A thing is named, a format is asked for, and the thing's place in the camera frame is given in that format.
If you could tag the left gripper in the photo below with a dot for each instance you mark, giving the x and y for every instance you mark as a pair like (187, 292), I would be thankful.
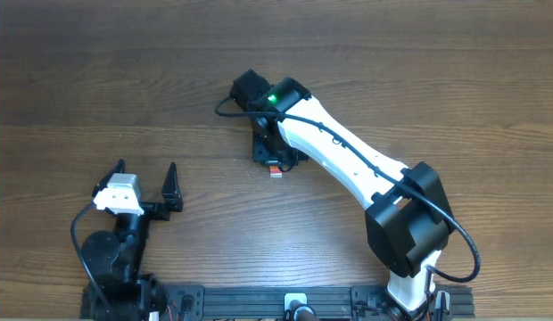
(156, 211)

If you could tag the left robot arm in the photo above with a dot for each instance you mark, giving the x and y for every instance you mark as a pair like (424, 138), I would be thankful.
(111, 254)

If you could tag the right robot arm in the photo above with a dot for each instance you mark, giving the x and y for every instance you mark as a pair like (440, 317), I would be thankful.
(343, 156)

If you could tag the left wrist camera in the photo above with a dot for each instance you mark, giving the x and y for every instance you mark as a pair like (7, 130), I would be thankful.
(120, 194)

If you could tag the mounting rail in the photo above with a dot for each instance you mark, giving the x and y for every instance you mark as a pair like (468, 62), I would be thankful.
(250, 301)

